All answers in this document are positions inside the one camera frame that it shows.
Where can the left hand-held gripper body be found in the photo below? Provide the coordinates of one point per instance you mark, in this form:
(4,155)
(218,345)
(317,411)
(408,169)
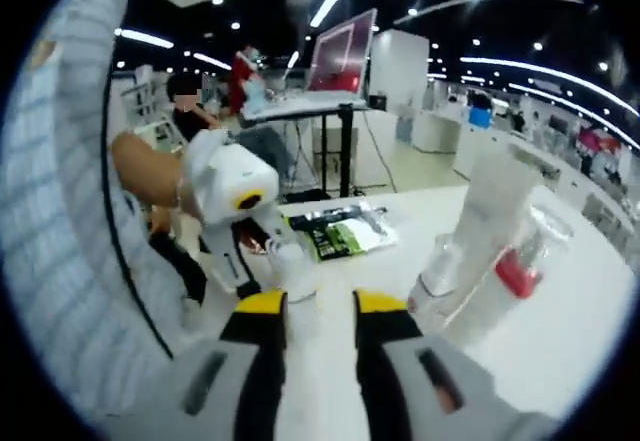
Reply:
(225,176)

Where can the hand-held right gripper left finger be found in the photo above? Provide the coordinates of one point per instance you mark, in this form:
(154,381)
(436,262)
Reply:
(225,386)

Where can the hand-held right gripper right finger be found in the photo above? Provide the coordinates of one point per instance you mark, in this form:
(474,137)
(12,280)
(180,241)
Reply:
(400,386)

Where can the green black skincare sachet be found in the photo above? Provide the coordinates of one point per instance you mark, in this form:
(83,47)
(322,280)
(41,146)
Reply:
(340,238)

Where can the white skincare bottle red band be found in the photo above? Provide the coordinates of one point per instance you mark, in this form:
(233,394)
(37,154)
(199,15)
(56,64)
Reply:
(517,273)

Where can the white skincare tube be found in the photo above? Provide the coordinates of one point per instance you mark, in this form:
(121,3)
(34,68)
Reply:
(495,196)

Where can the blue storage box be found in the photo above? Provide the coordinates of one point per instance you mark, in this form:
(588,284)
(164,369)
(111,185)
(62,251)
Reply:
(480,117)

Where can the black laptop stand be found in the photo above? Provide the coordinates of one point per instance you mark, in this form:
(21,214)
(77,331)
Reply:
(345,161)

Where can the open laptop red screen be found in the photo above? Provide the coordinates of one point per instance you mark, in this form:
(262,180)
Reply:
(340,56)

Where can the person's striped shirt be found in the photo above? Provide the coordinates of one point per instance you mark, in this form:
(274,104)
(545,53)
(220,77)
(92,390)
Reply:
(60,211)

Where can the long white office desk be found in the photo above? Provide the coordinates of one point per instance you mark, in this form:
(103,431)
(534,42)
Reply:
(550,161)

